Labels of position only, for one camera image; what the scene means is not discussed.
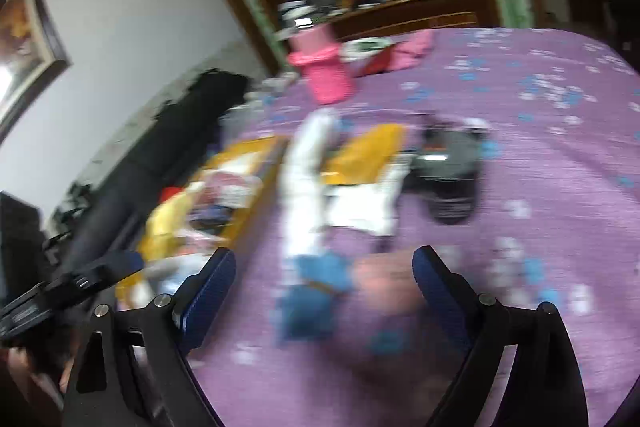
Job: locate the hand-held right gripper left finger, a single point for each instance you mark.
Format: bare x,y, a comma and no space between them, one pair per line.
210,302

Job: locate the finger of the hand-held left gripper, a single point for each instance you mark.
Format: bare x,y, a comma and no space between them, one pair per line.
122,263

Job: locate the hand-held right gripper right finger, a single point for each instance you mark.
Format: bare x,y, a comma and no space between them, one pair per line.
440,302

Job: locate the yellow and white cloth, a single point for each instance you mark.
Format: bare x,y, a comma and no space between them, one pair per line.
167,219

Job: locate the blue cloth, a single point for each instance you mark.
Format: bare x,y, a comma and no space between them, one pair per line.
312,297

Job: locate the white foam box yellow tape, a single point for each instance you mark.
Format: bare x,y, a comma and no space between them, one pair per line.
250,202

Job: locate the pale pink soft object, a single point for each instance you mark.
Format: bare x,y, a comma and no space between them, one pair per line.
392,284

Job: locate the person's left hand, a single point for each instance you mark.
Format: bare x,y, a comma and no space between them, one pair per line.
35,377

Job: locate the black box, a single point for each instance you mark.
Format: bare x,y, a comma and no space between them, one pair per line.
17,242

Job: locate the grey and black sock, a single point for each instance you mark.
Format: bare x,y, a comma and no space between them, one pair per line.
450,177

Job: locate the black sofa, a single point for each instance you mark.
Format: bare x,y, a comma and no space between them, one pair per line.
165,137

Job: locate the white cloth roll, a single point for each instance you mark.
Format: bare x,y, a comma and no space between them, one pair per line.
305,187

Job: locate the purple floral tablecloth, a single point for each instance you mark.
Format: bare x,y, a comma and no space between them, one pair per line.
540,167

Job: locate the framed picture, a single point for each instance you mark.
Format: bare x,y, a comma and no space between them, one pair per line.
22,42

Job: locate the red pouch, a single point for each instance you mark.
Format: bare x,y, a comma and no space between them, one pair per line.
380,62

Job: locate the pink cloth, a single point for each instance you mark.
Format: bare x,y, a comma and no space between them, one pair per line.
412,49

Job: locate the bottle in pink crochet cover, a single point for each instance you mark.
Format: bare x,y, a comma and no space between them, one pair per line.
325,67

